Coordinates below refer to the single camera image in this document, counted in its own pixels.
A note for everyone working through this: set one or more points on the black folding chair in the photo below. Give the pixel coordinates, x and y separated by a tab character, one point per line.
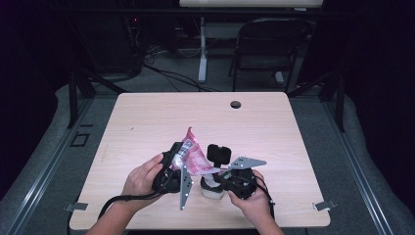
274	39

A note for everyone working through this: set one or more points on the dark computer case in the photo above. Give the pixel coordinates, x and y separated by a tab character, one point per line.
107	45

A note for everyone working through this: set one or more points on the person's right hand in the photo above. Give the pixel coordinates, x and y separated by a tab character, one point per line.
257	205

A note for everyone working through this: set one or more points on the aluminium floor rail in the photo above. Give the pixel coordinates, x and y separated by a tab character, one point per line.
45	176
357	176

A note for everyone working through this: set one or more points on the black metal frame post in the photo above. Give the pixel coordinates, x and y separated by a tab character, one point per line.
73	98
340	104

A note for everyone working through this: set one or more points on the person's left hand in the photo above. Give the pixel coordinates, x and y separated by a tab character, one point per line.
140	182

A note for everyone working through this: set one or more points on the white desk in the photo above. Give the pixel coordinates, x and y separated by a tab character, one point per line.
203	49

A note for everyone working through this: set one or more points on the pink printed clear plastic bag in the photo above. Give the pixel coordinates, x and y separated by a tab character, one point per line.
195	160

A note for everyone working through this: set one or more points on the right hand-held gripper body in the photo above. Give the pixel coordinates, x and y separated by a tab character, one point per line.
243	182

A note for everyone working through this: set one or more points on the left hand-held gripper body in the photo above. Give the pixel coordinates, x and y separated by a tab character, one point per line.
168	179

